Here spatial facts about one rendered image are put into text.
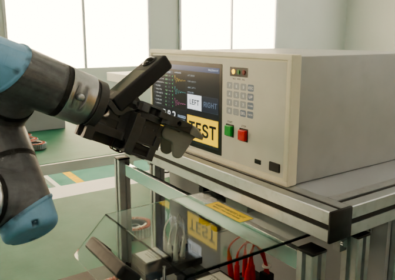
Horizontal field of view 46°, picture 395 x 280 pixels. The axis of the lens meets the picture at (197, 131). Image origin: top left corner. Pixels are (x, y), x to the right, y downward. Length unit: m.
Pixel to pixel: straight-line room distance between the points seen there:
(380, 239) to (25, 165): 0.55
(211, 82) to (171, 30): 5.38
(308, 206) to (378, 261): 0.19
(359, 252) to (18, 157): 0.51
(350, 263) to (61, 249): 0.89
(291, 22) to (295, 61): 6.92
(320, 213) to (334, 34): 7.77
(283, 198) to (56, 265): 0.78
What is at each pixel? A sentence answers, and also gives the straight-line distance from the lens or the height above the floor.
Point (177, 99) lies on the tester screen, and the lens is 0.96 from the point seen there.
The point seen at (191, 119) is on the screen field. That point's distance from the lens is 0.92.
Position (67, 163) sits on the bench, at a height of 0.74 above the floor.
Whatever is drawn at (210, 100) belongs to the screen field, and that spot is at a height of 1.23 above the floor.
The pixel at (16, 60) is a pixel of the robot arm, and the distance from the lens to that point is 0.62.
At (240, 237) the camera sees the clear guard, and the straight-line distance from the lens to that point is 0.68.
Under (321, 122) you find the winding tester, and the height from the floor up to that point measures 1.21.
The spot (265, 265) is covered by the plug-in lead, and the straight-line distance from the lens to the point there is 0.90.
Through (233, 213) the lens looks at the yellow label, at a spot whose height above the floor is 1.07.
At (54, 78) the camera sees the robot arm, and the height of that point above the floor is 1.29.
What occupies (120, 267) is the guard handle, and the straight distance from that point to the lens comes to 0.61.
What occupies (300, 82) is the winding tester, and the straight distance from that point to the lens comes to 0.72.
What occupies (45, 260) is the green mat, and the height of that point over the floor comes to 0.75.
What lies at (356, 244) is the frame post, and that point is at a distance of 0.75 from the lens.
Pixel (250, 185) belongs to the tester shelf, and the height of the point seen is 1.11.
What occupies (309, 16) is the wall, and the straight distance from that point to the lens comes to 7.92.
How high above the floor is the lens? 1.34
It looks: 11 degrees down
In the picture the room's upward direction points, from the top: straight up
